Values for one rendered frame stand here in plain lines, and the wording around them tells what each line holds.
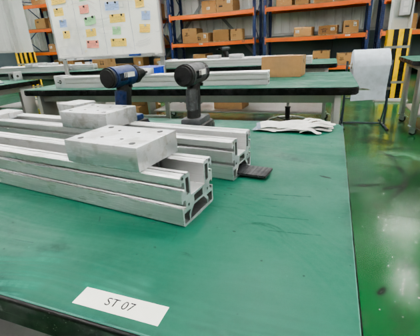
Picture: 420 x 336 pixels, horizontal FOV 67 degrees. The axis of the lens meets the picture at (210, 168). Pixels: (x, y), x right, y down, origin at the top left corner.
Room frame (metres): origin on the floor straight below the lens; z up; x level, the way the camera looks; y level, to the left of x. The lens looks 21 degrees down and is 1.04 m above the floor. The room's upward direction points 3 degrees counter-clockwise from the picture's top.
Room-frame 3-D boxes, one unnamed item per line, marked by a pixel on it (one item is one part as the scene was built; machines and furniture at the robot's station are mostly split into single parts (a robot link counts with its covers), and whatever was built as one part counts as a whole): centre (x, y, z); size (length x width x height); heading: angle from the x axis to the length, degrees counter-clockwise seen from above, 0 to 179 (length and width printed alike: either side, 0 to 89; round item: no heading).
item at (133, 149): (0.54, 0.15, 0.87); 0.16 x 0.11 x 0.07; 61
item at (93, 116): (0.83, 0.28, 0.87); 0.16 x 0.11 x 0.07; 61
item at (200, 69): (0.96, 0.02, 0.89); 0.20 x 0.08 x 0.22; 159
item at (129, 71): (1.03, 0.24, 0.89); 0.20 x 0.08 x 0.22; 154
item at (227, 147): (0.83, 0.28, 0.82); 0.80 x 0.10 x 0.09; 61
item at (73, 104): (1.16, 0.48, 0.83); 0.11 x 0.10 x 0.10; 145
